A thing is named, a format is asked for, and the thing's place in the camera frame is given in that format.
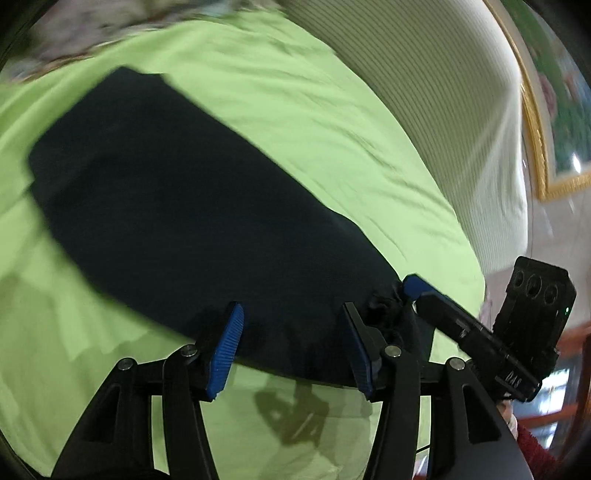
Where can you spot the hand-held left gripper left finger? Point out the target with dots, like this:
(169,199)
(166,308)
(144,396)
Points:
(227,353)

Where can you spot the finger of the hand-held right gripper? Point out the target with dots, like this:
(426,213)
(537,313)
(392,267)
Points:
(418,287)

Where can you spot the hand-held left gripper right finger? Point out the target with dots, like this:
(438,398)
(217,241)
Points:
(361,364)

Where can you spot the dark navy pants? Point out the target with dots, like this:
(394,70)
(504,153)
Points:
(184,221)

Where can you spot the person's right forearm red sleeve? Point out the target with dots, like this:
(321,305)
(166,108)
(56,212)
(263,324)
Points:
(533,450)

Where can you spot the person's right hand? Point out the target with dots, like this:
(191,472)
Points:
(507,413)

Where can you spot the reddish wooden furniture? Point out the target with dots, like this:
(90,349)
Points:
(579,364)

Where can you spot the light green bed sheet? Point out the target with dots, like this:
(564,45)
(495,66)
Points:
(295,115)

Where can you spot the floral patterned cloth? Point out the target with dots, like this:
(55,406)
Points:
(92,27)

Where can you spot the gold framed wall picture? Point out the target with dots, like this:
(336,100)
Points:
(561,92)

